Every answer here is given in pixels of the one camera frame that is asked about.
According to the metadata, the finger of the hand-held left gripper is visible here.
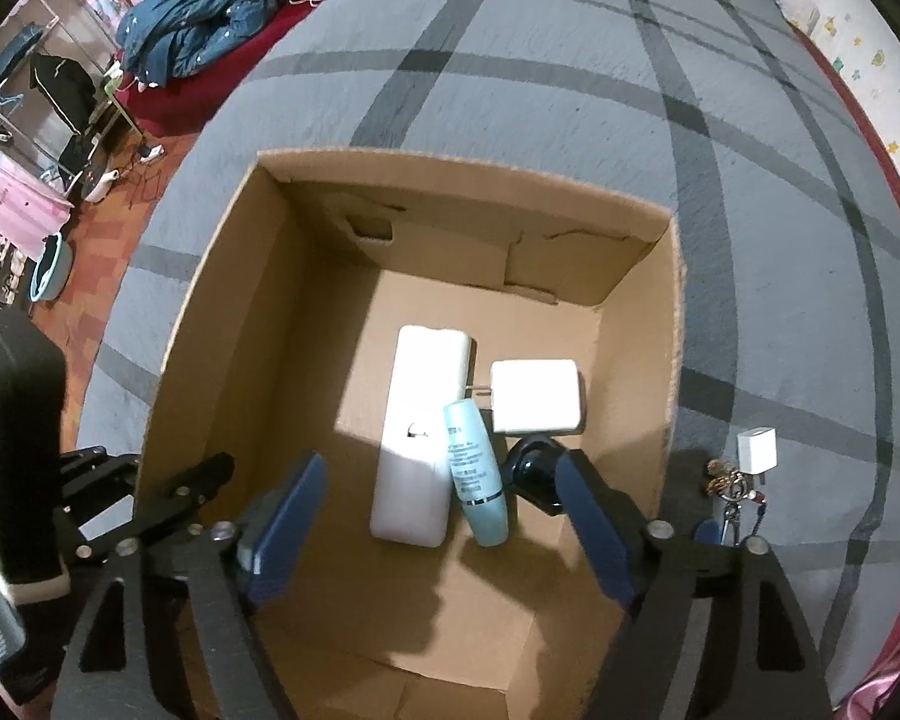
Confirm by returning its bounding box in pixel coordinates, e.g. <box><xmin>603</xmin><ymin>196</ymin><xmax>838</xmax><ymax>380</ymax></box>
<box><xmin>58</xmin><ymin>448</ymin><xmax>142</xmax><ymax>539</ymax></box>
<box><xmin>75</xmin><ymin>454</ymin><xmax>237</xmax><ymax>563</ymax></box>

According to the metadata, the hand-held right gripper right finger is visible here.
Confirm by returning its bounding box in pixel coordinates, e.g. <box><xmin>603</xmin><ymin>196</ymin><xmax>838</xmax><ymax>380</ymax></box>
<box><xmin>555</xmin><ymin>448</ymin><xmax>833</xmax><ymax>720</ymax></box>

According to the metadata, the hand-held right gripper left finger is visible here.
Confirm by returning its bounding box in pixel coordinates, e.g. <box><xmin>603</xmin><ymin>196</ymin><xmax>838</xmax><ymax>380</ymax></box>
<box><xmin>49</xmin><ymin>451</ymin><xmax>329</xmax><ymax>720</ymax></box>

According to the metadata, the black computer mouse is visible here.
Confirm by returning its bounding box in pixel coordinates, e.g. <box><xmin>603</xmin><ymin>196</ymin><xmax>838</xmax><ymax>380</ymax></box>
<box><xmin>504</xmin><ymin>435</ymin><xmax>571</xmax><ymax>517</ymax></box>

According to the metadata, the teal cosmetic bottle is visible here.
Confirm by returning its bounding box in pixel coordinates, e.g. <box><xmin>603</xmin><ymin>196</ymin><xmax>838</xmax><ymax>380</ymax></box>
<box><xmin>442</xmin><ymin>399</ymin><xmax>509</xmax><ymax>547</ymax></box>

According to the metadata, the small white charger with keyring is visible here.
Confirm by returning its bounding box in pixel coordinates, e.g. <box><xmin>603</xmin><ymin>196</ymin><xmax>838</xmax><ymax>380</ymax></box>
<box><xmin>694</xmin><ymin>459</ymin><xmax>770</xmax><ymax>550</ymax></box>

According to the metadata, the large white power adapter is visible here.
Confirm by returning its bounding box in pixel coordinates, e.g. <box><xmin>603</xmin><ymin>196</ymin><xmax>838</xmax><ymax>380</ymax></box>
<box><xmin>465</xmin><ymin>360</ymin><xmax>586</xmax><ymax>436</ymax></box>

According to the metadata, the small white charger plug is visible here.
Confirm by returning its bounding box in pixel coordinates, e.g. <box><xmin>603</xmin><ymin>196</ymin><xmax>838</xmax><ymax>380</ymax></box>
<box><xmin>736</xmin><ymin>427</ymin><xmax>779</xmax><ymax>479</ymax></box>

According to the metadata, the cardboard box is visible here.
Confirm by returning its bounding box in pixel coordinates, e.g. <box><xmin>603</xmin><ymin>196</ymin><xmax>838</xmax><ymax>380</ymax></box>
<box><xmin>131</xmin><ymin>150</ymin><xmax>683</xmax><ymax>720</ymax></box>

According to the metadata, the light blue plastic basin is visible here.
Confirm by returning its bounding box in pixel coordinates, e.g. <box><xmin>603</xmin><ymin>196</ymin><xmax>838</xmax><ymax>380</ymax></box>
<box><xmin>28</xmin><ymin>232</ymin><xmax>74</xmax><ymax>305</ymax></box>

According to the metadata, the white power bank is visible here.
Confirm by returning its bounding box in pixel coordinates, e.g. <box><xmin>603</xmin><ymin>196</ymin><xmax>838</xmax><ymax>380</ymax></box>
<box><xmin>370</xmin><ymin>325</ymin><xmax>472</xmax><ymax>547</ymax></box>

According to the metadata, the pink floral curtain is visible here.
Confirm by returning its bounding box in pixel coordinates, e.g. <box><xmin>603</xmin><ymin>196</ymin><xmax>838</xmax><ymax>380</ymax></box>
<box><xmin>0</xmin><ymin>127</ymin><xmax>72</xmax><ymax>248</ymax></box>

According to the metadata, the white kettle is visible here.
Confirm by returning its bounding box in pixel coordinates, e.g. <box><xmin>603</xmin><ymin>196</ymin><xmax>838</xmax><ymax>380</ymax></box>
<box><xmin>82</xmin><ymin>165</ymin><xmax>121</xmax><ymax>203</ymax></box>

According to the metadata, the pink plastic bag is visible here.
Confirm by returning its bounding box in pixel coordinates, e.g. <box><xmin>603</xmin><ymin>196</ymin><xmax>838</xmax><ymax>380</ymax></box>
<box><xmin>832</xmin><ymin>667</ymin><xmax>900</xmax><ymax>720</ymax></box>

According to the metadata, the black garment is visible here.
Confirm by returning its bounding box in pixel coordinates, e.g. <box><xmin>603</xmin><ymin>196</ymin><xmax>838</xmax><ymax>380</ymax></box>
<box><xmin>30</xmin><ymin>52</ymin><xmax>98</xmax><ymax>155</ymax></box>

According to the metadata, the grey plaid blanket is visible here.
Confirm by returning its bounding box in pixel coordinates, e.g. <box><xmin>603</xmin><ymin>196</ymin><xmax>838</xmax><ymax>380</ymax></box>
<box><xmin>79</xmin><ymin>0</ymin><xmax>900</xmax><ymax>706</ymax></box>

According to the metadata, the navy star-print jacket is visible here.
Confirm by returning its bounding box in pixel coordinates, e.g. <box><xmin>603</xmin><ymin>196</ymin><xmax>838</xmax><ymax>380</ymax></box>
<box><xmin>116</xmin><ymin>0</ymin><xmax>308</xmax><ymax>83</ymax></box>

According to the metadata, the white cartoon-print sheet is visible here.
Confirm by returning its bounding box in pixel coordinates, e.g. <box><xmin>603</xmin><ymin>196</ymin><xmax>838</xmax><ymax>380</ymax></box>
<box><xmin>784</xmin><ymin>0</ymin><xmax>900</xmax><ymax>226</ymax></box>

